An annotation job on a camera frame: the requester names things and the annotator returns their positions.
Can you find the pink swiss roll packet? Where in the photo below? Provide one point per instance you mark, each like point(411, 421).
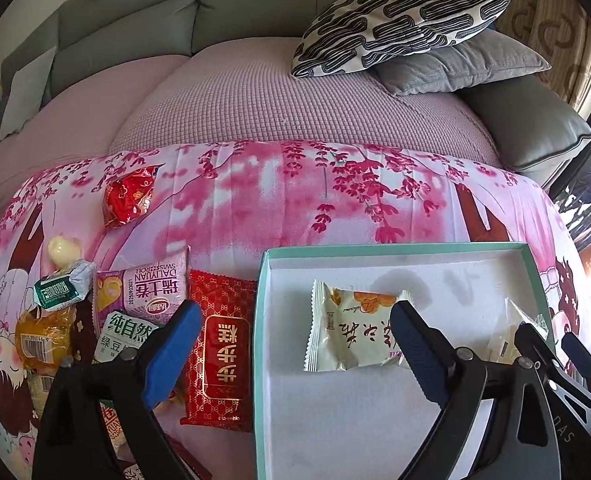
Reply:
point(152, 291)

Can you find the green clear pastry packet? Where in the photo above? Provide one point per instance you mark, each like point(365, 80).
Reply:
point(40, 382)

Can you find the patterned beige curtain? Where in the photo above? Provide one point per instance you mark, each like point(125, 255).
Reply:
point(560, 31)

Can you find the red triangular snack packet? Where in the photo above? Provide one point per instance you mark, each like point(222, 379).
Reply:
point(128, 198)

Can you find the yellow jelly cup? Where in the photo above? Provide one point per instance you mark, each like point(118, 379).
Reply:
point(63, 251)

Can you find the light grey small cushion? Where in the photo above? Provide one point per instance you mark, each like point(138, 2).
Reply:
point(26, 93)

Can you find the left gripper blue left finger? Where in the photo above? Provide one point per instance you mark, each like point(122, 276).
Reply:
point(165, 352)

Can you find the green mung bean biscuit pack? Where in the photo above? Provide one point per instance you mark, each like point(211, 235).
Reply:
point(119, 331)

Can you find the small green white snack packet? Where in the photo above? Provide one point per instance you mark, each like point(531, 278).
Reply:
point(65, 288)

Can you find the red gold cake packet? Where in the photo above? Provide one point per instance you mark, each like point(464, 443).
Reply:
point(217, 384)

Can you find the grey green sofa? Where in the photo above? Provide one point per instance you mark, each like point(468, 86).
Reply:
point(535, 133)

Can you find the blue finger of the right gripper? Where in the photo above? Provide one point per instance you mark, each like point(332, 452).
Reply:
point(533, 346)
point(578, 355)

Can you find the pink cartoon tablecloth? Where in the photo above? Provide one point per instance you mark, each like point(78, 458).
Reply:
point(459, 235)

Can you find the cream pastry packet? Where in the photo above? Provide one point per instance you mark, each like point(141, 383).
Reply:
point(350, 329)

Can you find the grey pillow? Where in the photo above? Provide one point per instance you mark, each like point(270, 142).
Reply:
point(487, 57)

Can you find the black white patterned pillow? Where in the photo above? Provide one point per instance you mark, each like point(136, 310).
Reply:
point(350, 36)

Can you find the clear steamed cake packet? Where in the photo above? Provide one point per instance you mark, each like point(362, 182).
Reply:
point(501, 347)

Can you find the pink sofa seat cover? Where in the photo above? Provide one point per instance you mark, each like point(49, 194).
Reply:
point(237, 90)

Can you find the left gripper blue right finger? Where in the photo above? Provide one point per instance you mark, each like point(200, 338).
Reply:
point(429, 355)

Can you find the yellow transparent cake packet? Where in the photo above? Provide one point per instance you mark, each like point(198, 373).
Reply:
point(43, 338)

